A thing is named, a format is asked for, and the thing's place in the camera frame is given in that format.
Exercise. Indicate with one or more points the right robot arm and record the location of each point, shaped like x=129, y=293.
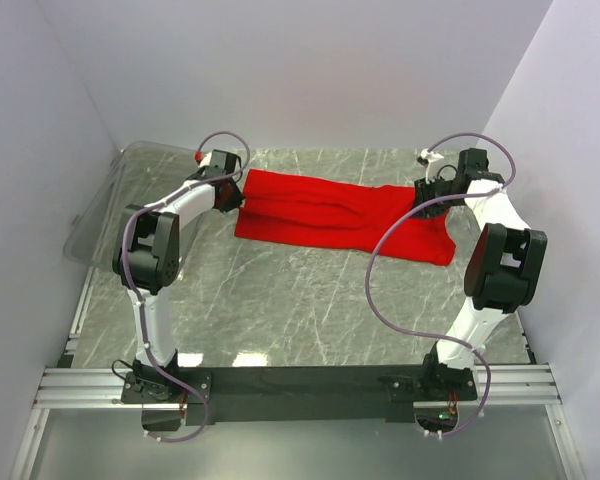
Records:
x=502, y=273

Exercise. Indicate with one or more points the clear plastic bin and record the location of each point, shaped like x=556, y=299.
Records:
x=143, y=173

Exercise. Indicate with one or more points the aluminium rail frame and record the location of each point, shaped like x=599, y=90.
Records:
x=240, y=303

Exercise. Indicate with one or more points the black base beam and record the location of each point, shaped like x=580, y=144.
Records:
x=244, y=394

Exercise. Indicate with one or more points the red t shirt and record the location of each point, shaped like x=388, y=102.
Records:
x=313, y=212

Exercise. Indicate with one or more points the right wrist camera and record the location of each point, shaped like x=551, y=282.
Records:
x=429, y=160

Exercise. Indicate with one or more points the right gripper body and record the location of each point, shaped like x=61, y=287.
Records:
x=437, y=189

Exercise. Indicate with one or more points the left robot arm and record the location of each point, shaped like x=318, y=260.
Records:
x=147, y=259

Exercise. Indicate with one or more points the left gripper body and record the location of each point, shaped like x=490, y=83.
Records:
x=235, y=199

